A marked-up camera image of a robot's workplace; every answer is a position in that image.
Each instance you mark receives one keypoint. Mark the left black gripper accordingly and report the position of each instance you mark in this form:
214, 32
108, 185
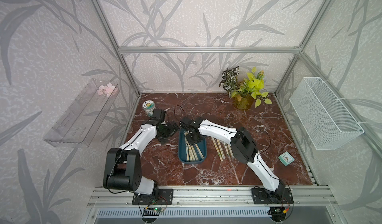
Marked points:
172, 130

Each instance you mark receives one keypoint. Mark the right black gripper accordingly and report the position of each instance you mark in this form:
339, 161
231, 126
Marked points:
191, 143

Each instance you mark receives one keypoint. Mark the teal storage box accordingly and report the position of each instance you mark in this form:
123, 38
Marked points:
191, 154

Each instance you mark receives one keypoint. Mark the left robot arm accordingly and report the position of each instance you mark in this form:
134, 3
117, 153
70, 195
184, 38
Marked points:
123, 170

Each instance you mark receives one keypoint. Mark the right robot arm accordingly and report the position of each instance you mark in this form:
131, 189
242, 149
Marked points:
242, 145

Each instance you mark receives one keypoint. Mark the small printed tin can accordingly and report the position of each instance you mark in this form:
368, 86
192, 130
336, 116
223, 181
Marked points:
148, 107

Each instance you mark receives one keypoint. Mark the potted green plant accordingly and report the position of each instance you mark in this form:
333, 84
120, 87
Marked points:
247, 92

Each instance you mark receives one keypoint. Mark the pink flower decoration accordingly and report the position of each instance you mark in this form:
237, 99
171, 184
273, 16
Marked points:
106, 90

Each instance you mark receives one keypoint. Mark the small teal alarm clock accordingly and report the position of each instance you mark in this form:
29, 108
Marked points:
286, 158

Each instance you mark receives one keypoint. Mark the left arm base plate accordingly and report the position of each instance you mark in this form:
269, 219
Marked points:
159, 196

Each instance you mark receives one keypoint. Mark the clear acrylic wall shelf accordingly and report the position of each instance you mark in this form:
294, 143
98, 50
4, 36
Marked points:
79, 124

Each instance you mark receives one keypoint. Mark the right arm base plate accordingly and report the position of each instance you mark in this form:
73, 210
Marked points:
262, 196

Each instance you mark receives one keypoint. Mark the white wire mesh basket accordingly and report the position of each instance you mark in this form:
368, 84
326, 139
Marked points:
327, 121

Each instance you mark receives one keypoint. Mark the aluminium front rail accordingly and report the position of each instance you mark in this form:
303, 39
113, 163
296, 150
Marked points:
217, 196

